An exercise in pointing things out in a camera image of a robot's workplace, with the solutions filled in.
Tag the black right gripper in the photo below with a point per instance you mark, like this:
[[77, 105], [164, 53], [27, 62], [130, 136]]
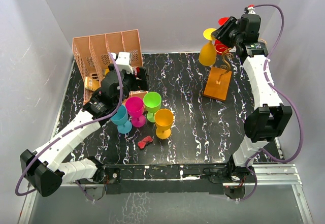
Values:
[[221, 33]]

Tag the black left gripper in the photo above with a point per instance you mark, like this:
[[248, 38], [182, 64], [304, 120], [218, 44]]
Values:
[[142, 85]]

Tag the green wine glass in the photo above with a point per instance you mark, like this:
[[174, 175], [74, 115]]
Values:
[[152, 102]]

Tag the pink wine glass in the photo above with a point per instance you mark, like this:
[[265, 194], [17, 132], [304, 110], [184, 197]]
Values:
[[135, 108]]

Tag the yellow wine glass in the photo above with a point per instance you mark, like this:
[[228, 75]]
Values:
[[207, 54]]

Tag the orange wine glass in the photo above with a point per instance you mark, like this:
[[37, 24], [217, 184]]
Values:
[[164, 119]]

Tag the blue wine glass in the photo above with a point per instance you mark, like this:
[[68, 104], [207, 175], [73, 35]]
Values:
[[120, 119]]

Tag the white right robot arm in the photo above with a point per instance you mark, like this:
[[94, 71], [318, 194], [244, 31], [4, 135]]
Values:
[[270, 115]]

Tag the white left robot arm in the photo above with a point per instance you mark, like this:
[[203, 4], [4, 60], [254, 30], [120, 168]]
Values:
[[45, 169]]

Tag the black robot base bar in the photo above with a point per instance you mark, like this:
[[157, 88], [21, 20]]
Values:
[[215, 179]]

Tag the peach plastic file organizer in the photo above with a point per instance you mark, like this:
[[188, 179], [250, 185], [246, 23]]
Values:
[[91, 54]]

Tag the red bone-shaped toy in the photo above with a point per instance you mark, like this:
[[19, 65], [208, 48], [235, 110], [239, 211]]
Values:
[[142, 143]]

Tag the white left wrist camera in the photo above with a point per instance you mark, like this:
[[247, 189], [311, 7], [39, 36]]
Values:
[[123, 61]]

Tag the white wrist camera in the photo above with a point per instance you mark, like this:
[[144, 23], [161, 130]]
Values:
[[123, 61], [250, 9]]

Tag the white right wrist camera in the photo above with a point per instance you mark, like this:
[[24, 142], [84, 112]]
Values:
[[250, 9]]

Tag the gold wire rack wooden base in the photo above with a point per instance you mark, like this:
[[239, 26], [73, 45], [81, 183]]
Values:
[[219, 78]]

